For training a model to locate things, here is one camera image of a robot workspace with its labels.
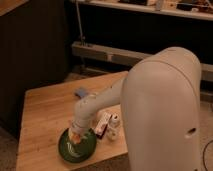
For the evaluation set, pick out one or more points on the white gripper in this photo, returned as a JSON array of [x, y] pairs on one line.
[[76, 130]]

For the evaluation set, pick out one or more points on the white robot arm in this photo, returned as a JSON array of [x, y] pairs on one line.
[[160, 105]]

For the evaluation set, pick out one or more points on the grey metal rail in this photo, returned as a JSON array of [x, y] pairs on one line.
[[109, 54]]

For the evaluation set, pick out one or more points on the cluttered background shelf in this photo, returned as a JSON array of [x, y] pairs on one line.
[[155, 9]]

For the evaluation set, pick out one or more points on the white red small box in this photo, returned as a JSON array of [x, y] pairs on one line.
[[102, 124]]

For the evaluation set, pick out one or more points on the grey vertical pole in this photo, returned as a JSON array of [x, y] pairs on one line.
[[82, 38]]

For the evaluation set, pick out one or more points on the green ceramic bowl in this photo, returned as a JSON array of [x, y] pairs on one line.
[[76, 153]]

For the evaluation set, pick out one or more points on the small white bottle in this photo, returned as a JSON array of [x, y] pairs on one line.
[[113, 127]]

